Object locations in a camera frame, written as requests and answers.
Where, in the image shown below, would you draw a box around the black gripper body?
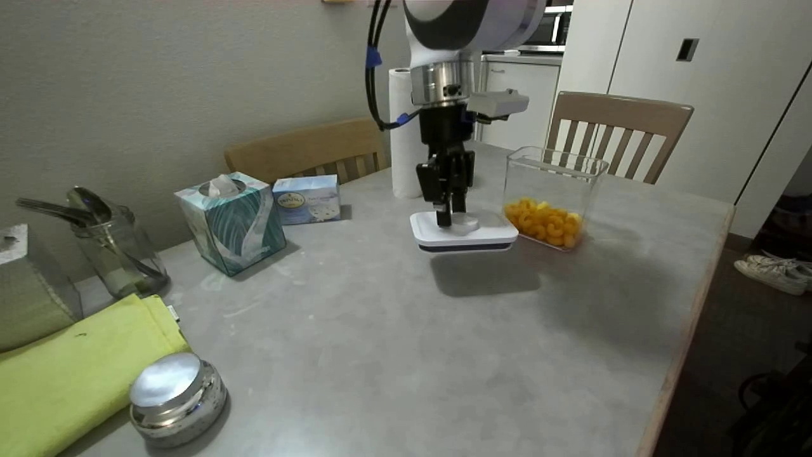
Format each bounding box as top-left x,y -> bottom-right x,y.
416,103 -> 475,164

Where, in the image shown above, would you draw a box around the white rectangular storage lid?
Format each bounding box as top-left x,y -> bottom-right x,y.
408,207 -> 521,256

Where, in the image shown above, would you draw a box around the clear plastic storage bowl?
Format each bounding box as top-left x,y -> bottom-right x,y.
503,144 -> 612,254

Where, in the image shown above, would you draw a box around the white paper towel roll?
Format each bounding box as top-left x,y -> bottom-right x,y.
386,63 -> 435,203

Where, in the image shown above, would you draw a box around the yellow puffed snack pieces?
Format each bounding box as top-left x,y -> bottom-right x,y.
503,196 -> 586,250

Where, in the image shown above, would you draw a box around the flat light blue tissue box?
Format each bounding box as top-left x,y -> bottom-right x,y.
272,173 -> 346,229

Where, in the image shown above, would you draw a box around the cardboard box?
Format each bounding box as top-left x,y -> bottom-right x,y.
223,117 -> 390,187

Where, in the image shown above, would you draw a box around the dark microwave oven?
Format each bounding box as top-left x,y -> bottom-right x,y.
523,2 -> 575,49

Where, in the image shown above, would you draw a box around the pale wooden slat-back chair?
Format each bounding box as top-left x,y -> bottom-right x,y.
542,88 -> 696,187

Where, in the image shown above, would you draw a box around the teal patterned tissue box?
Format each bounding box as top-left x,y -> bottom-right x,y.
173,170 -> 289,280

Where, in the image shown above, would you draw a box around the white shoes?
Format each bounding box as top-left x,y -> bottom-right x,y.
734,250 -> 812,297

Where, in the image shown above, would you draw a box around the round silver metal tin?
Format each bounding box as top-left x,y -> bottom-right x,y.
126,349 -> 232,448

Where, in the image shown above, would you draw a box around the lime green cloth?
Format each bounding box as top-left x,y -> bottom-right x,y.
0,291 -> 190,457

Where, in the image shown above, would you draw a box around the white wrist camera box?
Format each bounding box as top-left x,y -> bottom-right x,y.
465,85 -> 532,122

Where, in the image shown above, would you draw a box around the dark bag with straps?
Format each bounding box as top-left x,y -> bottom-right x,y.
728,339 -> 812,457

